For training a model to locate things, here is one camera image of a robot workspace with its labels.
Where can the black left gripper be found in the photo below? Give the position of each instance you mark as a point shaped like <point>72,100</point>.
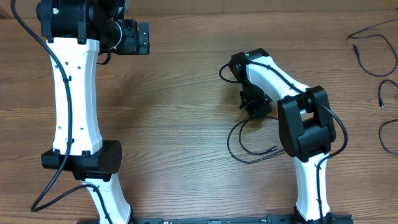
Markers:
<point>131,46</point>

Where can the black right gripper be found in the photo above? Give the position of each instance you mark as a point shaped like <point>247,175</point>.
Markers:
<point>258,111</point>

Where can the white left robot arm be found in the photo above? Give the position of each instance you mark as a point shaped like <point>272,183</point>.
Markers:
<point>77,32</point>

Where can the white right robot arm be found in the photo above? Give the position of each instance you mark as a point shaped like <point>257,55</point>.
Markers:
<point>306,129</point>

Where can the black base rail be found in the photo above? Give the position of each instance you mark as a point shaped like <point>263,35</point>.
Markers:
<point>270,219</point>

